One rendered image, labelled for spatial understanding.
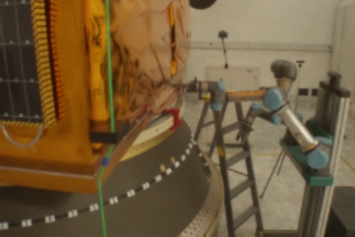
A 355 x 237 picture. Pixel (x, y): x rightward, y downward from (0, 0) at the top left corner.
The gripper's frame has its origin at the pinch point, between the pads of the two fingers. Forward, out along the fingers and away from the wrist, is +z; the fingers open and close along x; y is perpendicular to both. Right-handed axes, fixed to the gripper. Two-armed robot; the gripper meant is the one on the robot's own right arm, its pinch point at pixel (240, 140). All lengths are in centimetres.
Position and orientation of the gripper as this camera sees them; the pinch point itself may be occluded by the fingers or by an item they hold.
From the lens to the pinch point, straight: 226.9
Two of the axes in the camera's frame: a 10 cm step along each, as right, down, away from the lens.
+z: -3.9, 9.2, 1.0
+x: -0.7, -1.4, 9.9
